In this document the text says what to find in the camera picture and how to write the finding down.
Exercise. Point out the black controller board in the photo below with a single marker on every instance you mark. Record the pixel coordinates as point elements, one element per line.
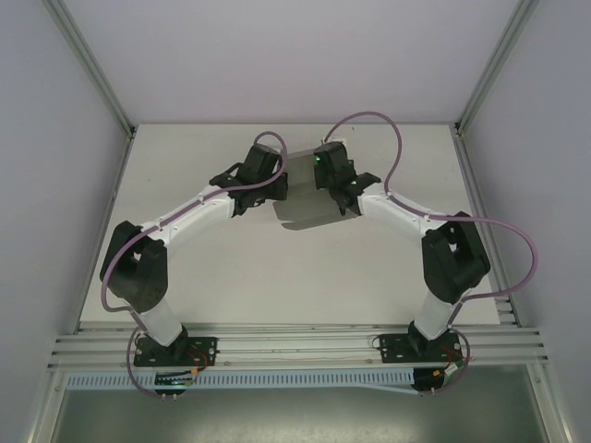
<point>429,376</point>
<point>173,380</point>

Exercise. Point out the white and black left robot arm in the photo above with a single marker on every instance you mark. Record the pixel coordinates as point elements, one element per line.
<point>194,217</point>

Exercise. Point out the aluminium side rail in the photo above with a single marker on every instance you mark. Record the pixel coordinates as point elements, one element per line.
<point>482,207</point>
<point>119,184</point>

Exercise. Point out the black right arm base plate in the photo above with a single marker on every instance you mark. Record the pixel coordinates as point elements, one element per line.
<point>392,346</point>

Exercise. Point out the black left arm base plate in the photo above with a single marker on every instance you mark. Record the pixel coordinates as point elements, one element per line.
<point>208,343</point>

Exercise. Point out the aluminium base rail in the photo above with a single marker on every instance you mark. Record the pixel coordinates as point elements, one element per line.
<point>295,341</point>

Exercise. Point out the aluminium frame post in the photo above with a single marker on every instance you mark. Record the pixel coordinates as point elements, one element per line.
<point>92,74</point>
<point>498,64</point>

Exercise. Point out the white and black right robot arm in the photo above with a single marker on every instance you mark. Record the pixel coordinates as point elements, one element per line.
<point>401,212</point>

